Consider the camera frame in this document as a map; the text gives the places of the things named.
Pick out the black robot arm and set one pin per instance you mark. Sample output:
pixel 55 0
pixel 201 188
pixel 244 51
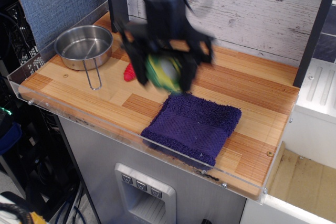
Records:
pixel 165 50

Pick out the silver toy fridge cabinet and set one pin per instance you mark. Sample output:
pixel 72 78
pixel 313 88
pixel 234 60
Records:
pixel 128 182

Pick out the green yellow toy pepper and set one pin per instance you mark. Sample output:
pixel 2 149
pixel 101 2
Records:
pixel 164 72

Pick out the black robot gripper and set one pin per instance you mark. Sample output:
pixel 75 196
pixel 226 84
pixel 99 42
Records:
pixel 166 20

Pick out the dark vertical post right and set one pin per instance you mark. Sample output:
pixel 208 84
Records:
pixel 312 42

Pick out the red ribbed toy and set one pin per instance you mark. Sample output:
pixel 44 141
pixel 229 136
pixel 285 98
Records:
pixel 129 73

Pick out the purple towel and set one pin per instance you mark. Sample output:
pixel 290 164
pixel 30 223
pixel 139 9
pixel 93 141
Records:
pixel 193 126

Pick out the silver metal pan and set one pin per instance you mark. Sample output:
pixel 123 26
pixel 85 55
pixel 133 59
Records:
pixel 85 48

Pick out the white toy sink unit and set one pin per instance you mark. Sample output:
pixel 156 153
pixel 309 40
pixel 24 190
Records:
pixel 302 184

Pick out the clear acrylic table guard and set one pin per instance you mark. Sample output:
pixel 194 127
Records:
pixel 261 88

